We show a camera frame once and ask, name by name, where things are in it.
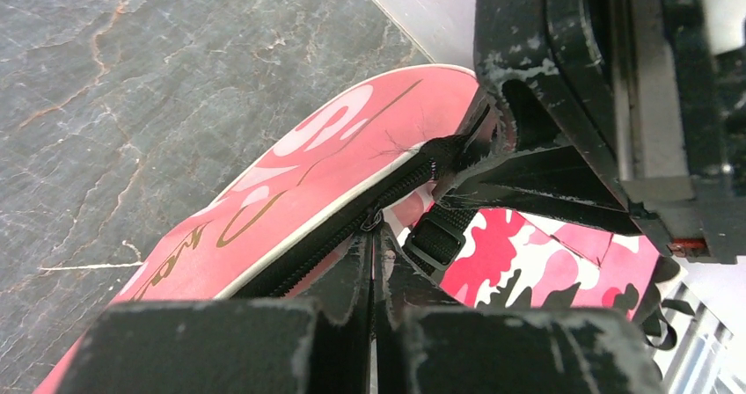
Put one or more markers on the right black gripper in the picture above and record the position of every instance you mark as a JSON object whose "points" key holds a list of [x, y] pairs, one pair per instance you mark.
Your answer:
{"points": [[619, 115]]}

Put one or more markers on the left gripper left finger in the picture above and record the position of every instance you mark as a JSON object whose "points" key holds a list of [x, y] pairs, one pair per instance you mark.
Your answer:
{"points": [[314, 342]]}

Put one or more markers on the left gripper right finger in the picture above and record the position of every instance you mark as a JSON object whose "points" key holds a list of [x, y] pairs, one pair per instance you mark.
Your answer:
{"points": [[427, 342]]}

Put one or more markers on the pink sport racket bag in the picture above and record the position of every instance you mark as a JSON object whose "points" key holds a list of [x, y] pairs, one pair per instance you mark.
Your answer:
{"points": [[365, 160]]}

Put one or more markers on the pink camouflage cloth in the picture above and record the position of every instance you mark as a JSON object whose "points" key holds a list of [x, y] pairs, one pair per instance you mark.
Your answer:
{"points": [[516, 260]]}

